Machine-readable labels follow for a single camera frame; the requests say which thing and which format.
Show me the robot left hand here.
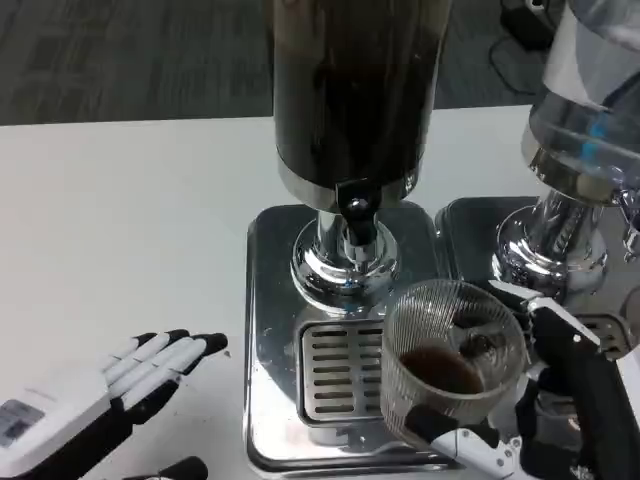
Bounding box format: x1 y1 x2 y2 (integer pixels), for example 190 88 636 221
0 329 229 480

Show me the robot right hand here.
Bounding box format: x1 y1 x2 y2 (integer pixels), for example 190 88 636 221
404 278 640 480

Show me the clear ribbed glass cup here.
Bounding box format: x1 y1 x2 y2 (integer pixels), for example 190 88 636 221
379 279 529 447

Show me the chrome dispenser tap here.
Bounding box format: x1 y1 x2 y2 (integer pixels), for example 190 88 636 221
616 188 640 264

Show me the clear drink dispenser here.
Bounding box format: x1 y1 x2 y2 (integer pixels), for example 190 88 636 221
491 0 640 307

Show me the black dispenser tap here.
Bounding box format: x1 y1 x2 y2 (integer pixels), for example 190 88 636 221
335 179 383 249

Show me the black device on floor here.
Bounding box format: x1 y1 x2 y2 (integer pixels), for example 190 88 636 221
499 0 567 51

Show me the dark drink dispenser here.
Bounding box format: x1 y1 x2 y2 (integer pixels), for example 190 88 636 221
263 0 449 317

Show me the black floor cable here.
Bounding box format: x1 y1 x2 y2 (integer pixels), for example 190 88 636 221
488 34 540 97

